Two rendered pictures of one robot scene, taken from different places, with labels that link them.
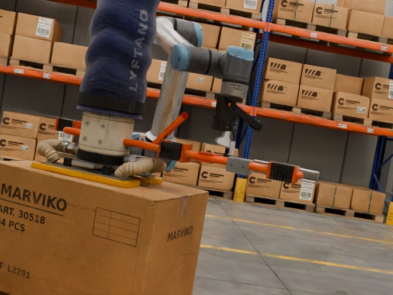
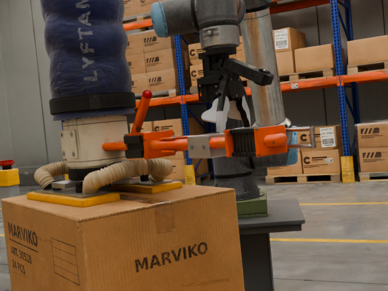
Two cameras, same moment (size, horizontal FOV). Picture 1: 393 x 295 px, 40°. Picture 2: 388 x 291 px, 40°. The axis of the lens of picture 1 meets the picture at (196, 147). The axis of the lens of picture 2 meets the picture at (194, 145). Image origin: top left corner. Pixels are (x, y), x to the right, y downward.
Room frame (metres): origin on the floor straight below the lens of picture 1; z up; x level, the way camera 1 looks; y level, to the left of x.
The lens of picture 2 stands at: (0.72, -0.71, 1.12)
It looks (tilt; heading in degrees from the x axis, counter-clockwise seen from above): 2 degrees down; 34
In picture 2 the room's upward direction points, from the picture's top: 6 degrees counter-clockwise
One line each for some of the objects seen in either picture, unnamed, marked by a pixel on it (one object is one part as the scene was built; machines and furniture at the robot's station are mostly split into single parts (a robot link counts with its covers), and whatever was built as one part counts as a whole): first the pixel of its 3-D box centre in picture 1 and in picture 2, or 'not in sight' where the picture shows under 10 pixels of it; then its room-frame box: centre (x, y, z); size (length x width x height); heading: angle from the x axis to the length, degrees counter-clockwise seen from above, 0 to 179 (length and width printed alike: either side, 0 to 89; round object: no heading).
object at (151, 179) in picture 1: (113, 167); (131, 179); (1.88, 0.27, 0.98); 0.34 x 0.10 x 0.05; 72
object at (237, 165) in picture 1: (239, 165); (209, 145); (1.64, -0.14, 1.08); 0.07 x 0.07 x 0.04; 72
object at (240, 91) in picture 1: (234, 91); (219, 39); (1.80, -0.09, 1.31); 0.10 x 0.09 x 0.05; 3
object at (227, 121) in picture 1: (227, 115); (220, 75); (1.80, -0.09, 1.22); 0.09 x 0.08 x 0.12; 93
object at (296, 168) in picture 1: (283, 172); (255, 141); (1.59, -0.27, 1.08); 0.08 x 0.07 x 0.05; 72
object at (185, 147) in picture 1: (175, 151); (149, 144); (1.71, 0.06, 1.08); 0.10 x 0.08 x 0.06; 162
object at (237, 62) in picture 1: (237, 65); (216, 2); (1.81, -0.09, 1.39); 0.10 x 0.09 x 0.12; 19
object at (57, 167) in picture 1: (86, 170); (69, 190); (1.70, 0.33, 0.98); 0.34 x 0.10 x 0.05; 72
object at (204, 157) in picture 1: (173, 148); (177, 140); (1.84, 0.08, 1.08); 0.93 x 0.30 x 0.04; 72
